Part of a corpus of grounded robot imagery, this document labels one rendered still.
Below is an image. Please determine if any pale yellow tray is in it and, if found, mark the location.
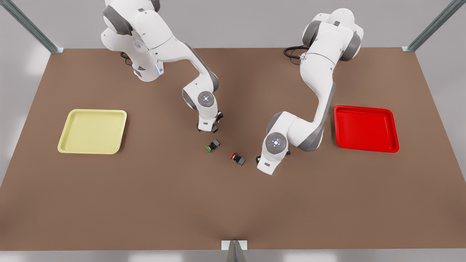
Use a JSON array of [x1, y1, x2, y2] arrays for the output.
[[58, 109, 127, 155]]

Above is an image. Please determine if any silver frame post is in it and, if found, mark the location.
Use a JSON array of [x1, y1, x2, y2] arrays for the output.
[[221, 240, 248, 262], [401, 0, 466, 52], [0, 0, 64, 54]]

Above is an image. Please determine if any red tray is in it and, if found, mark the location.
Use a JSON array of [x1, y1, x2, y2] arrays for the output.
[[333, 105, 400, 153]]

